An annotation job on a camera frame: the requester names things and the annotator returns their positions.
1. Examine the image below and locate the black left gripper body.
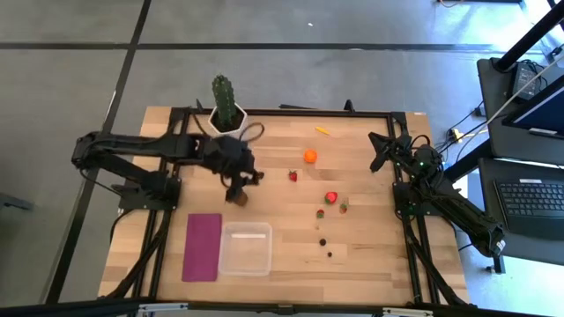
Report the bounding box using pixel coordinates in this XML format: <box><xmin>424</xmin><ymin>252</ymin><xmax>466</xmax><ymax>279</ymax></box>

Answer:
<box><xmin>200</xmin><ymin>135</ymin><xmax>257</xmax><ymax>178</ymax></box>

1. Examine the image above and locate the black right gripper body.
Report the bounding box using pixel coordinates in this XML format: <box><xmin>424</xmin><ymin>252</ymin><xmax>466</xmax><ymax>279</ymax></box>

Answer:
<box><xmin>381</xmin><ymin>135</ymin><xmax>415</xmax><ymax>171</ymax></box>

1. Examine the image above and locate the clear plastic tupperware container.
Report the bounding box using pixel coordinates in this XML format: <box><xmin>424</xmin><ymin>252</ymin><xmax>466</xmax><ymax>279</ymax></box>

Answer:
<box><xmin>218</xmin><ymin>221</ymin><xmax>273</xmax><ymax>277</ymax></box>

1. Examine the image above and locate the white hexagonal plant pot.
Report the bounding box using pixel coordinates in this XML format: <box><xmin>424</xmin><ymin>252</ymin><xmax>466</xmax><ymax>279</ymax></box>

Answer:
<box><xmin>207</xmin><ymin>103</ymin><xmax>249</xmax><ymax>136</ymax></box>

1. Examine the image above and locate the green cactus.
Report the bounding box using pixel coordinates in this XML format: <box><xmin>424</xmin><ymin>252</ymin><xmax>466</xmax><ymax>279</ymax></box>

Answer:
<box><xmin>211</xmin><ymin>73</ymin><xmax>238</xmax><ymax>129</ymax></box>

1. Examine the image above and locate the laptop computer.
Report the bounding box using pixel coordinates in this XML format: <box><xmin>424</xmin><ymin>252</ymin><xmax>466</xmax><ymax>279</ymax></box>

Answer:
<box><xmin>478</xmin><ymin>157</ymin><xmax>564</xmax><ymax>268</ymax></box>

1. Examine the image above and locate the black desk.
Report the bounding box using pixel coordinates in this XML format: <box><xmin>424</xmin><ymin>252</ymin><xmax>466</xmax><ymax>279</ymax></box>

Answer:
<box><xmin>477</xmin><ymin>56</ymin><xmax>564</xmax><ymax>168</ymax></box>

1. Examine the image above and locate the black bar with silver brackets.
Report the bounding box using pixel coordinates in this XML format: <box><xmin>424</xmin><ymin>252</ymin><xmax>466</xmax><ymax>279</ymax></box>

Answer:
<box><xmin>0</xmin><ymin>297</ymin><xmax>564</xmax><ymax>317</ymax></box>

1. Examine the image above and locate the black laptop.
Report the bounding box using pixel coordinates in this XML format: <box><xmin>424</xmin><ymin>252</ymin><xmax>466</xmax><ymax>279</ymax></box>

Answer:
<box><xmin>493</xmin><ymin>177</ymin><xmax>564</xmax><ymax>241</ymax></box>

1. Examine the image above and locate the black power adapter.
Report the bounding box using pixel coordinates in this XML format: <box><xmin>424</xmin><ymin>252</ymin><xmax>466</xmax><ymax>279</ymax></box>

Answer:
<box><xmin>511</xmin><ymin>61</ymin><xmax>541</xmax><ymax>101</ymax></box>

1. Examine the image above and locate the computer monitor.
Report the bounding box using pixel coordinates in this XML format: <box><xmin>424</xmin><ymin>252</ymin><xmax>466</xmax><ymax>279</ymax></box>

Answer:
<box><xmin>501</xmin><ymin>74</ymin><xmax>564</xmax><ymax>140</ymax></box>

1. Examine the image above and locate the black diagonal pole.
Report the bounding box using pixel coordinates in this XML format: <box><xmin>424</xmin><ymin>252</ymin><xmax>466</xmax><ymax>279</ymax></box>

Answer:
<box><xmin>492</xmin><ymin>0</ymin><xmax>564</xmax><ymax>74</ymax></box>

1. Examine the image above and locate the dark grey floor object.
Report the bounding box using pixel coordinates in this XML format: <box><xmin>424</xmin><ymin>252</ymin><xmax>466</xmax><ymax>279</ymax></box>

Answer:
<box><xmin>0</xmin><ymin>192</ymin><xmax>34</xmax><ymax>211</ymax></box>

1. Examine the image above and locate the black cable loop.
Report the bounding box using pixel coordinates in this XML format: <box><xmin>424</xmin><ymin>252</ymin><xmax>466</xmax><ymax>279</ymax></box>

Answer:
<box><xmin>237</xmin><ymin>122</ymin><xmax>266</xmax><ymax>144</ymax></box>

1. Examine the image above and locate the black aluminium table frame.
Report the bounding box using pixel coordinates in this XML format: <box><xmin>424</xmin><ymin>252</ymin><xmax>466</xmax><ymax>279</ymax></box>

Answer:
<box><xmin>99</xmin><ymin>100</ymin><xmax>471</xmax><ymax>307</ymax></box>

